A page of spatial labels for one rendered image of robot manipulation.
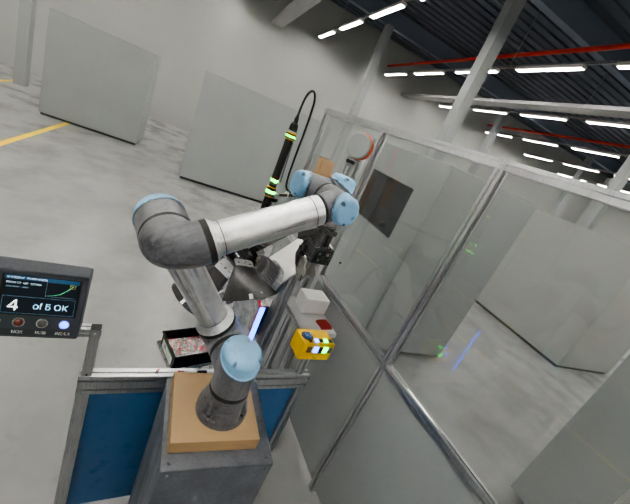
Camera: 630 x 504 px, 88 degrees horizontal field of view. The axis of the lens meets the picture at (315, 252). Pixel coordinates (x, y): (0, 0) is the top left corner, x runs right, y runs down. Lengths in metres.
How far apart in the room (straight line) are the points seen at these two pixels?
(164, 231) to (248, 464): 0.69
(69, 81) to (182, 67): 5.47
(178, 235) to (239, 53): 13.07
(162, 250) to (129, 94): 7.99
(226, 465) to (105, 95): 8.19
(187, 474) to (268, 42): 13.43
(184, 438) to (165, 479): 0.10
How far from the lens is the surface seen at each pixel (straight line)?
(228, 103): 6.95
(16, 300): 1.18
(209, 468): 1.06
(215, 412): 1.04
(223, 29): 13.70
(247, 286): 1.45
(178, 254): 0.69
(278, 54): 13.86
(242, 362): 0.94
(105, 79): 8.71
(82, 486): 1.91
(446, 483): 1.62
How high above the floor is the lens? 1.87
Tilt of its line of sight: 19 degrees down
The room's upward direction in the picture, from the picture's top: 24 degrees clockwise
